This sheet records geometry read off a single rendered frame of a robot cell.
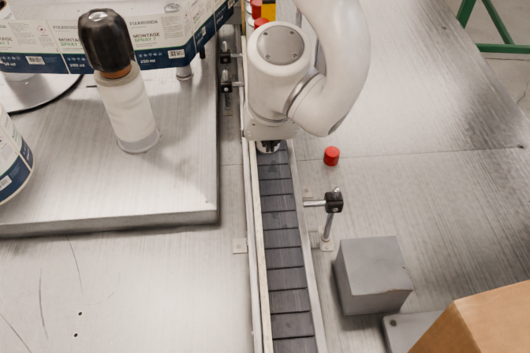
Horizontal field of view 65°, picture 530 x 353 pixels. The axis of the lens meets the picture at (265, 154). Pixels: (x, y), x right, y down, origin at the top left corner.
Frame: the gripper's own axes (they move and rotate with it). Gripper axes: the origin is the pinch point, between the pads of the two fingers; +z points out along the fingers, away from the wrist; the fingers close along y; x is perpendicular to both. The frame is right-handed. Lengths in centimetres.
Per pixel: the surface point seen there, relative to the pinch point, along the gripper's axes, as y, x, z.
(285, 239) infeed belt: -1.4, 19.3, -0.2
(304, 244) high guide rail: -3.4, 21.9, -9.9
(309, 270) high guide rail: -3.5, 26.0, -11.3
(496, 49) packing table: -139, -95, 115
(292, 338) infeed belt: -0.6, 35.5, -5.4
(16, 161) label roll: 48.7, 0.7, 0.7
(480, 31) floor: -156, -131, 147
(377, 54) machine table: -35, -35, 25
